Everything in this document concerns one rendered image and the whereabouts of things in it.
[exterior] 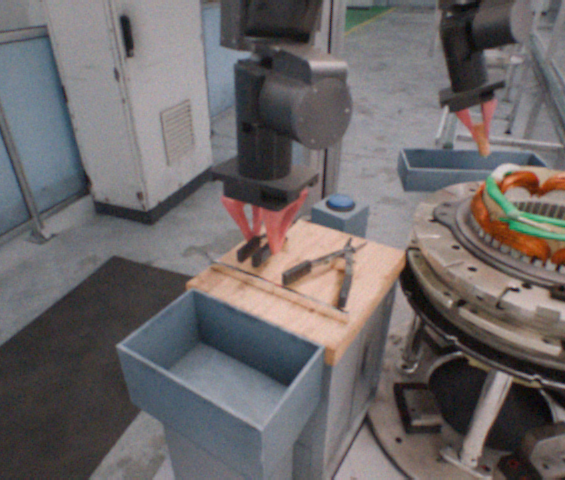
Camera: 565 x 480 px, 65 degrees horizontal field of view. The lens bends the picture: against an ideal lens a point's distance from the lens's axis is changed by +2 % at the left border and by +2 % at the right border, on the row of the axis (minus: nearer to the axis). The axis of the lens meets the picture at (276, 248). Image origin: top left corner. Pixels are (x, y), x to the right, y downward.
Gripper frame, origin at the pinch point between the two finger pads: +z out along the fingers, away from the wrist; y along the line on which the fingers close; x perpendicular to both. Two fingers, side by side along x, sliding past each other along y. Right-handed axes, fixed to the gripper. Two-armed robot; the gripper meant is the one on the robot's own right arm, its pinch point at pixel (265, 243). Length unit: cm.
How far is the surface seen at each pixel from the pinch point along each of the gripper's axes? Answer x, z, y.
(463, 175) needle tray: 41.5, 3.1, 14.7
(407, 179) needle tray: 37.5, 4.3, 6.3
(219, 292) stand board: -7.0, 3.2, -1.6
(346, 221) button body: 21.0, 6.3, 1.9
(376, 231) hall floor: 193, 106, -42
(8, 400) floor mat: 6, 109, -115
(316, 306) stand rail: -4.6, 2.3, 9.1
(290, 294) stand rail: -4.5, 2.2, 6.0
